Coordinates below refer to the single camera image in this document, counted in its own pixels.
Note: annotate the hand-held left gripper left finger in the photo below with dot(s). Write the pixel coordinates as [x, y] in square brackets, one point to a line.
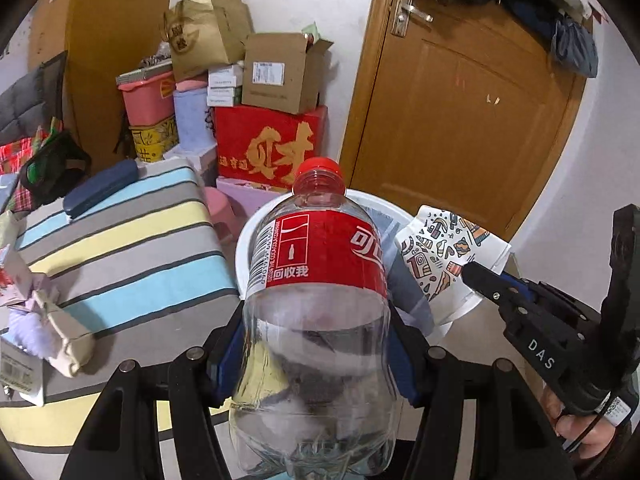
[227, 360]

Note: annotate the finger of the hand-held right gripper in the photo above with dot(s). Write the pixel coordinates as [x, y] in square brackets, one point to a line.
[485, 282]
[522, 286]

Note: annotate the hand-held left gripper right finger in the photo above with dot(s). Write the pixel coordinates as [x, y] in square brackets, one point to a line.
[406, 375]

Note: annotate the patterned paper cup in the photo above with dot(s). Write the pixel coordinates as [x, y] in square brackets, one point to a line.
[440, 250]

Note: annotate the clear plastic bottle red label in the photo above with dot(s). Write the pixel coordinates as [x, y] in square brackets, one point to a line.
[320, 260]

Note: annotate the person's right hand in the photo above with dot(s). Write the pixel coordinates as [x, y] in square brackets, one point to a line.
[575, 435]

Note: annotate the striped tablecloth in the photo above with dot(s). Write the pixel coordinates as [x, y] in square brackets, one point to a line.
[125, 270]

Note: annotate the wooden door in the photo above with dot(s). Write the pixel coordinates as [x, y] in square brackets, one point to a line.
[450, 135]

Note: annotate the beige crumpled paper bag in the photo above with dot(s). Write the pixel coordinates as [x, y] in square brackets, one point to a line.
[70, 340]

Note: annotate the lavender flat box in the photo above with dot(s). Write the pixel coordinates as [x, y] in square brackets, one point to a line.
[250, 195]

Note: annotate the white square box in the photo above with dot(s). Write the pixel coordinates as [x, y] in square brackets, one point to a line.
[192, 162]

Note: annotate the white printed carton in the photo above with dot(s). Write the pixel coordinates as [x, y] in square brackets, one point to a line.
[20, 370]

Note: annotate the dark blue glasses case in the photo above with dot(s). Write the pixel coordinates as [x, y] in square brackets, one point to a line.
[100, 190]

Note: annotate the red gift box gold print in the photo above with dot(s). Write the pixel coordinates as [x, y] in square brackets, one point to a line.
[270, 150]

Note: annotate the red white small box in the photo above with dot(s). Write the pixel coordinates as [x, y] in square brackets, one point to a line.
[15, 275]

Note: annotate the yellow printed box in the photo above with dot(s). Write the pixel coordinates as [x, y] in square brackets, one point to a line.
[155, 140]

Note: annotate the lavender round box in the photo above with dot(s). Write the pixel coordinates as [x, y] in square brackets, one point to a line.
[192, 120]

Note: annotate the black bag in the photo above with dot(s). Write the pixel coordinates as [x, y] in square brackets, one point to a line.
[60, 165]

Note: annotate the white small carton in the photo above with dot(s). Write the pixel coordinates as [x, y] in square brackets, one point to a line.
[224, 102]
[224, 91]
[225, 76]

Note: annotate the pale yellow tissue pack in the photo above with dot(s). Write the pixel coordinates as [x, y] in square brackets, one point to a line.
[7, 225]

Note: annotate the dark blue hanging clothing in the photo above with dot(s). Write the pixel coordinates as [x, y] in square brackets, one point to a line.
[550, 25]

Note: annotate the pink plastic storage box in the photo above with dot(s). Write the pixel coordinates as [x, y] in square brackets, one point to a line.
[147, 105]

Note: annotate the pink round lid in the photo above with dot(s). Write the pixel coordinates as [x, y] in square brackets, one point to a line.
[192, 85]

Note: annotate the brown cardboard box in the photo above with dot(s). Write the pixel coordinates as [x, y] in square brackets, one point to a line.
[280, 85]

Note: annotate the red patterned bag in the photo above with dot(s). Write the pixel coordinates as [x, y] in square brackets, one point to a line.
[12, 155]

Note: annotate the grey flat tray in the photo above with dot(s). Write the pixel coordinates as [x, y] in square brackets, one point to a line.
[142, 72]

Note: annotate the brown paper bag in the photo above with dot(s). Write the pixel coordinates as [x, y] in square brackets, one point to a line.
[200, 40]

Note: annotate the wooden wardrobe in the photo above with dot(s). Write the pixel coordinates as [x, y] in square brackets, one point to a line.
[115, 35]

